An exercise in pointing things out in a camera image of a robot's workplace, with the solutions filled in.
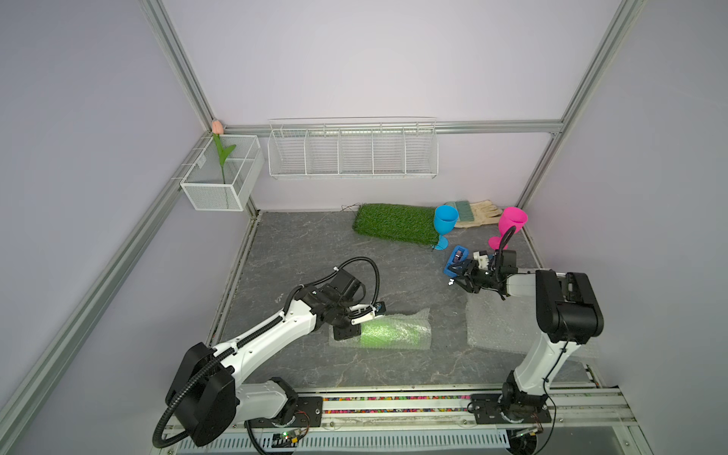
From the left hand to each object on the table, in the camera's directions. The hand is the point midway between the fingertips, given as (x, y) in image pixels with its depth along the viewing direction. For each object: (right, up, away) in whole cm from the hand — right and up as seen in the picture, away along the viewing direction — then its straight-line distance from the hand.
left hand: (354, 322), depth 80 cm
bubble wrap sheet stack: (+48, -3, +8) cm, 49 cm away
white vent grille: (+20, -23, -16) cm, 34 cm away
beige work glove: (+49, +35, +39) cm, 72 cm away
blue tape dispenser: (+36, +18, +21) cm, 46 cm away
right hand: (+32, +13, +18) cm, 39 cm away
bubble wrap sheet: (+19, +1, +3) cm, 19 cm away
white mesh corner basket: (-41, +45, +8) cm, 61 cm away
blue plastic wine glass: (+31, +32, +18) cm, 48 cm away
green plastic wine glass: (+11, -3, -1) cm, 11 cm away
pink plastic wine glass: (+60, +33, +32) cm, 76 cm away
